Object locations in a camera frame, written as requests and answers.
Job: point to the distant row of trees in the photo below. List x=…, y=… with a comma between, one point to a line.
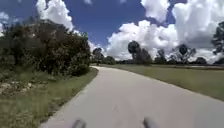
x=143, y=56

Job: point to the green grass field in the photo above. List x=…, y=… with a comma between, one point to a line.
x=186, y=78

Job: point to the dense trees and bushes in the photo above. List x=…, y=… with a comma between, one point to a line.
x=56, y=50

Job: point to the grey concrete path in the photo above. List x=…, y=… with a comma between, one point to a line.
x=126, y=96

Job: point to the grass verge strip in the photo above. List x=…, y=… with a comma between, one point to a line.
x=33, y=100

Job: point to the robot's own part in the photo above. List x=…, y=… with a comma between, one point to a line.
x=79, y=124
x=150, y=123

